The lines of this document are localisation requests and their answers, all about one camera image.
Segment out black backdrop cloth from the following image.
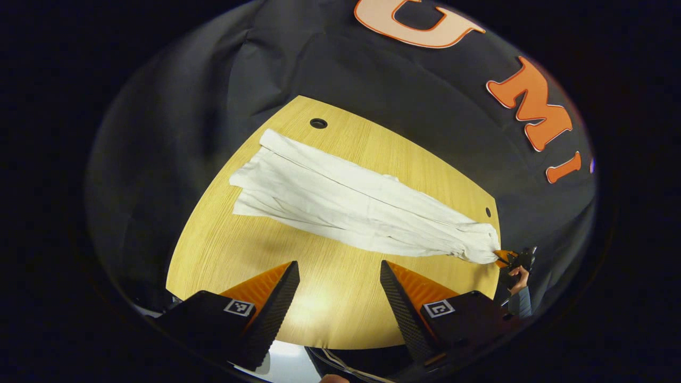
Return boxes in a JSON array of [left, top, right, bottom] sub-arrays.
[[85, 0, 599, 320]]

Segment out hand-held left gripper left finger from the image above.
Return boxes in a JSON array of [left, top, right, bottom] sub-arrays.
[[153, 261, 301, 372]]

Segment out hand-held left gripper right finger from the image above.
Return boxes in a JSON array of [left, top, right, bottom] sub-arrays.
[[379, 260, 521, 369]]

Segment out white jeans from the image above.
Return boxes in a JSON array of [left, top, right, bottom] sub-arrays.
[[229, 128, 502, 265]]

